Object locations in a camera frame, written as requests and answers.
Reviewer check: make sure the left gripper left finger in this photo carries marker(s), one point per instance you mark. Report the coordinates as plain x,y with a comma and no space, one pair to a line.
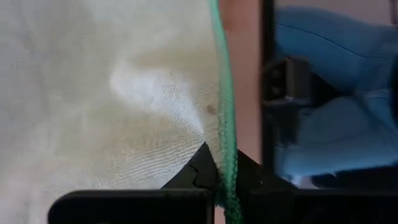
140,205

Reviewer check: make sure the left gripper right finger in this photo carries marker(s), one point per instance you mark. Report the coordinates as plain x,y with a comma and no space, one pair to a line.
280,205

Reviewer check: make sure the person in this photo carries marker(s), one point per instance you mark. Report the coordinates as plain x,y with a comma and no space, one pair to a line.
342,46

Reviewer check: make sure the pale green microfiber towel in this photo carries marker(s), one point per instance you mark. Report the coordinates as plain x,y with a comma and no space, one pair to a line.
93,93

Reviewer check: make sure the black aluminium table frame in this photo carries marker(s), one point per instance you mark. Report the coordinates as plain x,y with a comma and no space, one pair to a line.
267,37

